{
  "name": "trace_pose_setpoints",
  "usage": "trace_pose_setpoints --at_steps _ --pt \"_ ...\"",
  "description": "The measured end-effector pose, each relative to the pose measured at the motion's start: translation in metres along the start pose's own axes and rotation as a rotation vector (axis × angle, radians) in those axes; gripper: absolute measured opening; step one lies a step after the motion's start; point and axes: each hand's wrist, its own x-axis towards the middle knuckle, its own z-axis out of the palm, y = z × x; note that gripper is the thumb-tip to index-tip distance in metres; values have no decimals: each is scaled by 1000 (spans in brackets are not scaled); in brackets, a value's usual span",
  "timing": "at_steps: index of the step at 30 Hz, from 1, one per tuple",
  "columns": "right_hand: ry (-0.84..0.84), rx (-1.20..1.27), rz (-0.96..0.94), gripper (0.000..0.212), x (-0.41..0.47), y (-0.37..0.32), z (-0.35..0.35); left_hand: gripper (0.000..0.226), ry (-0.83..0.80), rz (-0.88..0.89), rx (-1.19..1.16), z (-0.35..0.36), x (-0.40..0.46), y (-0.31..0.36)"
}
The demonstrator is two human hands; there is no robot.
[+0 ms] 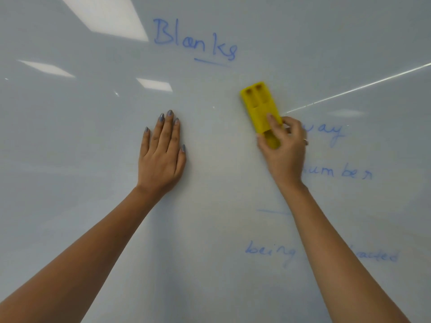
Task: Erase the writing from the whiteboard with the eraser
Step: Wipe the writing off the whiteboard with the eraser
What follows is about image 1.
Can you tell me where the person's left hand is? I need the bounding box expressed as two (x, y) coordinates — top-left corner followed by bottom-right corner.
(136, 109), (187, 198)

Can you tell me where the white whiteboard with blue writing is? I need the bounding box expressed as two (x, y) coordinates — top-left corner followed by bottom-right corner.
(0, 0), (431, 323)

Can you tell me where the person's right forearm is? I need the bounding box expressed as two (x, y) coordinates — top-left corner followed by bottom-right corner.
(281, 184), (411, 323)

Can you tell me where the yellow whiteboard eraser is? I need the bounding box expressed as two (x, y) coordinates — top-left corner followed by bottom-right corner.
(239, 81), (284, 149)

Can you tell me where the person's right hand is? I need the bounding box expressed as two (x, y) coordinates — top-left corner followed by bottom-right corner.
(256, 113), (309, 192)

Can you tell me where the person's left forearm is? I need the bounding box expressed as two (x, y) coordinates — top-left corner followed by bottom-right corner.
(0, 185), (162, 323)

